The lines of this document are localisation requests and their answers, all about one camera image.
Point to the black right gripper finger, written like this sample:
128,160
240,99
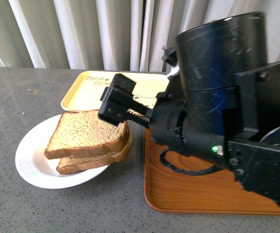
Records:
123,82
118,106

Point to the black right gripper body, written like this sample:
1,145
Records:
170,126

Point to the bread slice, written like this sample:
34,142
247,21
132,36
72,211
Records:
83,134
70,165

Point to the white round plate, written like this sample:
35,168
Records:
36,169

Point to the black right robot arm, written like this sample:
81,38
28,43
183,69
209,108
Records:
221,108

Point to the yellow bear tray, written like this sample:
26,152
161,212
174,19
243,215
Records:
86,91

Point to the grey white curtain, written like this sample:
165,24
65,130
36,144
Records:
112,34

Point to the brown wooden tray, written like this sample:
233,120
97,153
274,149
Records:
217,193

